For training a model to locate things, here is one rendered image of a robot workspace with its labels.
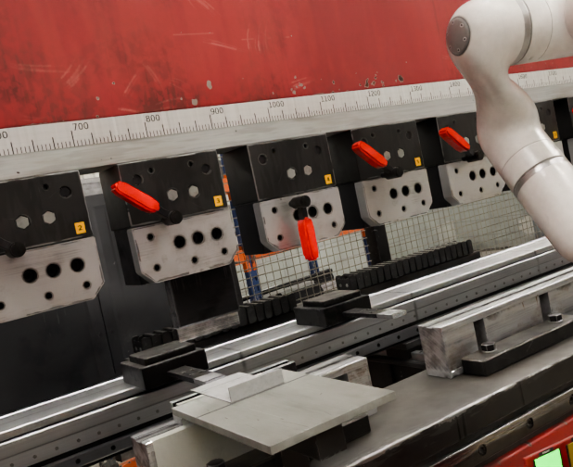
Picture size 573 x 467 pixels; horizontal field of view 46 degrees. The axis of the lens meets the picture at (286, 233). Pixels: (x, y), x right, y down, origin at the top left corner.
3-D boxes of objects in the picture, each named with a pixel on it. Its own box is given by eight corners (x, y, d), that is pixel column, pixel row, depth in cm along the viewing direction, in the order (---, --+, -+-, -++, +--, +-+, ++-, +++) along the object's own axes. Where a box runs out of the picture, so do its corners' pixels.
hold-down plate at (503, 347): (486, 377, 117) (483, 360, 116) (463, 373, 121) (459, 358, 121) (585, 330, 133) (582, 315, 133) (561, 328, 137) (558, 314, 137)
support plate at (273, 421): (272, 455, 70) (269, 446, 70) (171, 414, 92) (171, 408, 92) (396, 398, 80) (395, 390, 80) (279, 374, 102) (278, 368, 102)
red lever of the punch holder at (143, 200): (120, 177, 83) (184, 214, 88) (109, 182, 87) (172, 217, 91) (113, 189, 83) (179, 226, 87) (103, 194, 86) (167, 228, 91)
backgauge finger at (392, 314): (376, 332, 119) (371, 305, 119) (296, 325, 141) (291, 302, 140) (425, 314, 125) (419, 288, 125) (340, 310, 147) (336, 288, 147)
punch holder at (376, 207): (371, 227, 110) (351, 129, 109) (339, 231, 117) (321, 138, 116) (435, 211, 118) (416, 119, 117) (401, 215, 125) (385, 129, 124)
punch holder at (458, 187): (453, 206, 121) (437, 116, 120) (421, 210, 128) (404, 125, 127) (507, 193, 129) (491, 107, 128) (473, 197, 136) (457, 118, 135)
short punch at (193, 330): (183, 343, 94) (168, 277, 94) (177, 342, 96) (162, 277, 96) (243, 323, 100) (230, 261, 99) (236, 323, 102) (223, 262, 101)
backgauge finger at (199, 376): (183, 404, 98) (175, 372, 98) (123, 383, 120) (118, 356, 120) (251, 378, 105) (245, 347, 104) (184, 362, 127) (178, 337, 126)
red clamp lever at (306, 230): (313, 260, 98) (299, 195, 98) (298, 261, 102) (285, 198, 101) (323, 258, 99) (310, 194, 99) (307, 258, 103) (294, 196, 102)
